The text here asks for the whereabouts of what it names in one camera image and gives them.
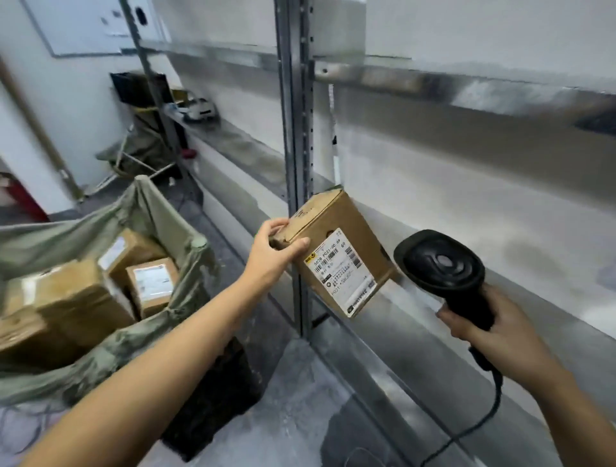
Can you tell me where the person's right hand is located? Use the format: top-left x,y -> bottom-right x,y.
435,284 -> 564,386

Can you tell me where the metal shelving rack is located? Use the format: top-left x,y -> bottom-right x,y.
117,0 -> 616,467

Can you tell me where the black barcode scanner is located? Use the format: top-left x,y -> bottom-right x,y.
393,229 -> 504,386

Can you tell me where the marker scrawl label cardboard box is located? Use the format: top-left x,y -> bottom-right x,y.
2,271 -> 49,314

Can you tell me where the person's left forearm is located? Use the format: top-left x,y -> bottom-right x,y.
21,276 -> 256,467

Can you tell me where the long wooden batten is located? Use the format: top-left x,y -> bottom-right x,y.
0,57 -> 83,201

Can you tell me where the yellow corner label cardboard box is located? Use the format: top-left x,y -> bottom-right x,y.
269,188 -> 398,319

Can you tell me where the person's right forearm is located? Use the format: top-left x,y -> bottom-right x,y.
527,358 -> 616,467

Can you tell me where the person's left hand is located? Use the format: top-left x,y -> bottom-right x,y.
243,217 -> 311,289

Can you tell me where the black plastic crate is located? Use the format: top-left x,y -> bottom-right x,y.
109,71 -> 169,108
161,336 -> 263,463

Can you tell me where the large taped cardboard box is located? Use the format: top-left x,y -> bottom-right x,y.
33,259 -> 138,347

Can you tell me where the white VR headset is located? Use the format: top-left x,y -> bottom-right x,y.
175,96 -> 220,124

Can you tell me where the white wall board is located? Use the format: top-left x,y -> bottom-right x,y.
21,0 -> 155,58

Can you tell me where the white metal folding frame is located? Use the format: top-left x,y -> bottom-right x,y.
84,124 -> 176,196

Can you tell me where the blue header label cardboard box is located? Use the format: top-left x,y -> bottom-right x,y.
98,228 -> 167,285

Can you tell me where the black scanner cable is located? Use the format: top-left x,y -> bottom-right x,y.
421,373 -> 504,467

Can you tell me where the yellow wooden stand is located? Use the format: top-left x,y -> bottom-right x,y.
132,105 -> 164,133

